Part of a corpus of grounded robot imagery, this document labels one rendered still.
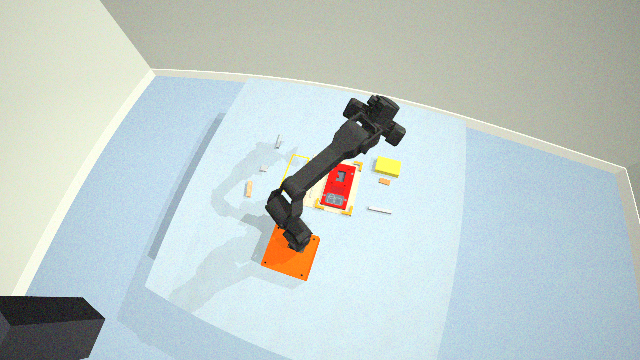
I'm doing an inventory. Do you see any white flat bar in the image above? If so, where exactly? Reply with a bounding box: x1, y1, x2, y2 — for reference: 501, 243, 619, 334
369, 206, 393, 215

